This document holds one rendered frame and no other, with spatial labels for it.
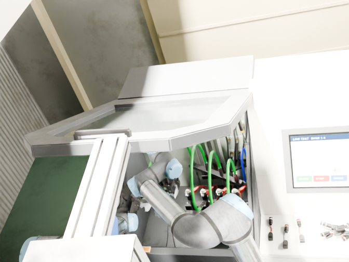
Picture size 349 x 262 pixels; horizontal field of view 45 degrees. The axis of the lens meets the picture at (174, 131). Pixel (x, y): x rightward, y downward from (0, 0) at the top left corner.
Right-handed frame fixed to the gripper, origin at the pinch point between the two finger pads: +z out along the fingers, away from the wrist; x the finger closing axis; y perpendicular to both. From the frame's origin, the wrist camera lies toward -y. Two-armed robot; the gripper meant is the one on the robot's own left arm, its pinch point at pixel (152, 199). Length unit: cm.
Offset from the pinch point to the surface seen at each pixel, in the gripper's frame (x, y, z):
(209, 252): 19.6, 19.0, 26.5
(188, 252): 11.2, 22.2, 20.8
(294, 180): 43, -26, 44
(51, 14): -235, -103, 15
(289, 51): -95, -123, 188
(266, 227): 34, 0, 45
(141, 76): -40, -58, 3
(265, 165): 34, -29, 33
